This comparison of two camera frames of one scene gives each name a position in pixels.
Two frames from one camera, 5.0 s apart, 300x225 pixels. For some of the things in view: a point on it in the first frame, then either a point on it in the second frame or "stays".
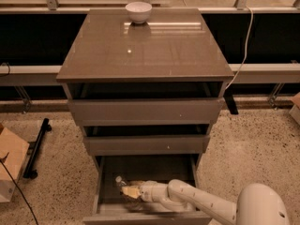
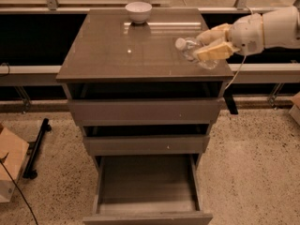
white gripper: [146, 190] to [247, 34]
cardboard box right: [294, 112] stays
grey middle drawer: [145, 139] stays
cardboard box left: [14, 150] stays
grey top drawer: [146, 103] stays
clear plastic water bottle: [131, 202] to [187, 46]
